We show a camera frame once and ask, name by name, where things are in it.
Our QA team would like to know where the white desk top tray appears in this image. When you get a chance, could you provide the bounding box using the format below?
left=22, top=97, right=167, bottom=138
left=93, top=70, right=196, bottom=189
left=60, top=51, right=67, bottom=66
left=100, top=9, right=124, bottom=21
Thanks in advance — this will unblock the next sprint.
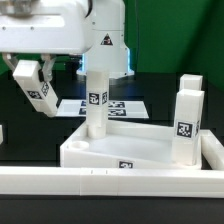
left=60, top=120, right=202, bottom=170

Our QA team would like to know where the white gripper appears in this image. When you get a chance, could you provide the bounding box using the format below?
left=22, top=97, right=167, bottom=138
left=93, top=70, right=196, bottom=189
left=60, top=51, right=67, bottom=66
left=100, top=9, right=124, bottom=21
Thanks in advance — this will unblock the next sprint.
left=0, top=0, right=93, bottom=82

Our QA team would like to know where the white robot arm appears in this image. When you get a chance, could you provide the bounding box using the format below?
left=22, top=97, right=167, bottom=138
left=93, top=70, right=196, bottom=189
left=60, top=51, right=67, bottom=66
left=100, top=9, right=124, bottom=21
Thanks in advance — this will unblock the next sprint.
left=0, top=0, right=133, bottom=81

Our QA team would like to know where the white marker sheet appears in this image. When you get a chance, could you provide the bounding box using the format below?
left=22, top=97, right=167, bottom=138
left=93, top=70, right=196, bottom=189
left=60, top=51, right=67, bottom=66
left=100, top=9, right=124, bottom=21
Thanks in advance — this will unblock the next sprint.
left=57, top=99, right=149, bottom=119

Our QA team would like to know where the white L-shaped fence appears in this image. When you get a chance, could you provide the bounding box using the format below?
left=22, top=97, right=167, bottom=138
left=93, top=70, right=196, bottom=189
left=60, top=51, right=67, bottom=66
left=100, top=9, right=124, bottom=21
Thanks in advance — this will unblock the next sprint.
left=0, top=129, right=224, bottom=199

